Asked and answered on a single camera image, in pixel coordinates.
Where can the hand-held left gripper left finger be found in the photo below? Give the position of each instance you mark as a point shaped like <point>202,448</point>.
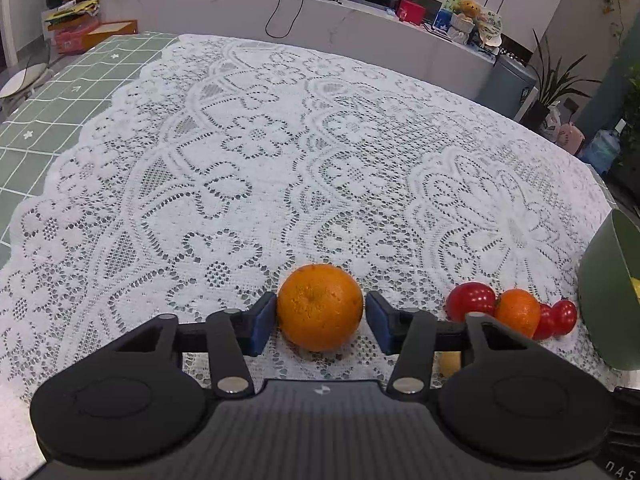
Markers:
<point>262,322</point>

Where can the blue water bottle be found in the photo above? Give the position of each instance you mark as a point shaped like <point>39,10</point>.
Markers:
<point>602,147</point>

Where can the long-leaved potted plant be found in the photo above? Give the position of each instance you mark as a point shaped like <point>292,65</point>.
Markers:
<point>555,80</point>

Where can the white lace tablecloth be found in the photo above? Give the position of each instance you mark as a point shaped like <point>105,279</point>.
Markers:
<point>250,160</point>

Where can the orange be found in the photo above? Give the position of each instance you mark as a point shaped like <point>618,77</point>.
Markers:
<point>520,307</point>
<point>320,310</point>

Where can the plush bear bouquet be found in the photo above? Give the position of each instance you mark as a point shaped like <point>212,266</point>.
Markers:
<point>467,15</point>

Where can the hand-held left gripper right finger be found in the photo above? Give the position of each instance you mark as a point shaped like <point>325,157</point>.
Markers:
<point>382,325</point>

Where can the white cap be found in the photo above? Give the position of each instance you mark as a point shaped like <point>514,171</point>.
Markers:
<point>490,40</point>

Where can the pink box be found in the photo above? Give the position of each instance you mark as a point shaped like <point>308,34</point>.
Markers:
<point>72,37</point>

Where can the white round floor scale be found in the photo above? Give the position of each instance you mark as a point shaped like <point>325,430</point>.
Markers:
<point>22,80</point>

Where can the stack of colourful packets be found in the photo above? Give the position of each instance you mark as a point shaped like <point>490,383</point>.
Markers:
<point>70,12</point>

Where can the white marble tv console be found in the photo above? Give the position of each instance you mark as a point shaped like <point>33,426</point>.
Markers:
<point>350,25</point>

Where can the red box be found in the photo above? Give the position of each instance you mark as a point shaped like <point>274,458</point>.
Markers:
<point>411,10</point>

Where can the grey trash bin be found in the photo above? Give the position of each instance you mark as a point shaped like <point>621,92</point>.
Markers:
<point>507,85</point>

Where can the blue box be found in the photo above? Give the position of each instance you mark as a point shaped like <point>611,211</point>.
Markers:
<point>442,20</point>

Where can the white plastic bag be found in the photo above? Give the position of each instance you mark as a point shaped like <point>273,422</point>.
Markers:
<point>551,120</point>

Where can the orange cardboard box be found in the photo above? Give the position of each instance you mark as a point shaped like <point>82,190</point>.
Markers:
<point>107,32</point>

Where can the red cherry tomato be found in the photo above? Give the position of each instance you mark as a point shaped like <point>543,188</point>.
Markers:
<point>566,316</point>
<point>546,322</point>
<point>470,300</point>

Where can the leafy green plant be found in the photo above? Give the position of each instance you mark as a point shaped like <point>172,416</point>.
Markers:
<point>632,125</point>

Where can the green colander bowl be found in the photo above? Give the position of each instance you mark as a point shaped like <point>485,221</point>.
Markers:
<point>607,300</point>

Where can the pink heater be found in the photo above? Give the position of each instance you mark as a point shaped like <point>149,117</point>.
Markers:
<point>570,137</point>

